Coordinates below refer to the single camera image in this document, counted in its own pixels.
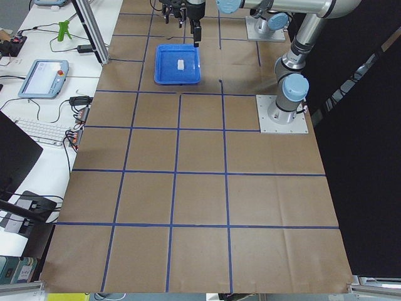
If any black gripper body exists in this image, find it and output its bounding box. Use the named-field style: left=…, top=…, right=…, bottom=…
left=161, top=0, right=188, bottom=11
left=187, top=3, right=206, bottom=21

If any blue plastic tray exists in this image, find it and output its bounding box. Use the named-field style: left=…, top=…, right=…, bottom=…
left=154, top=44, right=201, bottom=85

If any black power adapter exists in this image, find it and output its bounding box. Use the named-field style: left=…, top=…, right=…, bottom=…
left=76, top=45, right=93, bottom=53

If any green clamp tool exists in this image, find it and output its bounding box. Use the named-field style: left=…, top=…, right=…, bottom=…
left=57, top=20, right=72, bottom=42

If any teach pendant tablet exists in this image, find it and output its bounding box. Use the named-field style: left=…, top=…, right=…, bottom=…
left=18, top=60, right=70, bottom=99

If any brown paper table cover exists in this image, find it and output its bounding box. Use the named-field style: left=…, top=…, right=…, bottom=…
left=41, top=1, right=352, bottom=293

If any white keyboard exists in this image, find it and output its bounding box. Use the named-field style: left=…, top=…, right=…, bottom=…
left=10, top=117, right=72, bottom=147

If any black monitor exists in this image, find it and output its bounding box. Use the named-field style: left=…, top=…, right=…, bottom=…
left=0, top=112, right=43, bottom=201

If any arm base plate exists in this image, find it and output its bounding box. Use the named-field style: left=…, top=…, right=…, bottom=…
left=256, top=95, right=309, bottom=134
left=246, top=16, right=286, bottom=43

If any aluminium frame post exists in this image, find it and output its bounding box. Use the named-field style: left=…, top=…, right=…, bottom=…
left=71, top=0, right=110, bottom=65

